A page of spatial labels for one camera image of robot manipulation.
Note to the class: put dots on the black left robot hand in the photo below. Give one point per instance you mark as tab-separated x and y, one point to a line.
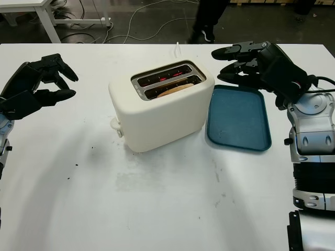
21	78

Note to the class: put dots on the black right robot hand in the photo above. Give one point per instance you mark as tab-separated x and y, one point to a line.
267	52

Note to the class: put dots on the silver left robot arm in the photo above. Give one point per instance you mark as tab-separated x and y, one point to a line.
4	125

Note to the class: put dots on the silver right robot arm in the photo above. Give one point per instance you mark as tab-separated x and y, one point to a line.
314	125

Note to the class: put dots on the person in beige jacket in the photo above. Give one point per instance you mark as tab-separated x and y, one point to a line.
206	13

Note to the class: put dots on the brown toast slice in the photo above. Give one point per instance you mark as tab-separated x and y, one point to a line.
175	90

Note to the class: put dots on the cream two-slot toaster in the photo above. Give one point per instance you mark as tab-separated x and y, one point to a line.
157	120

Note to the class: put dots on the black stand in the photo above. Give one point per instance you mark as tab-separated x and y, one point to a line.
303	9

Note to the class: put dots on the blue plastic tray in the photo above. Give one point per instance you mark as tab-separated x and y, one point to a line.
238	120

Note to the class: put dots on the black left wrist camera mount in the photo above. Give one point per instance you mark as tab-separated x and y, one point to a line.
21	105

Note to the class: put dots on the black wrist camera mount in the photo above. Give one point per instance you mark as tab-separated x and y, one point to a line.
21	105
282	81

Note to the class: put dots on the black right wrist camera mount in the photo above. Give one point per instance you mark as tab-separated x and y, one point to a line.
282	81

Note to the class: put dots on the white table leg frame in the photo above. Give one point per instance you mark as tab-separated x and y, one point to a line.
49	28

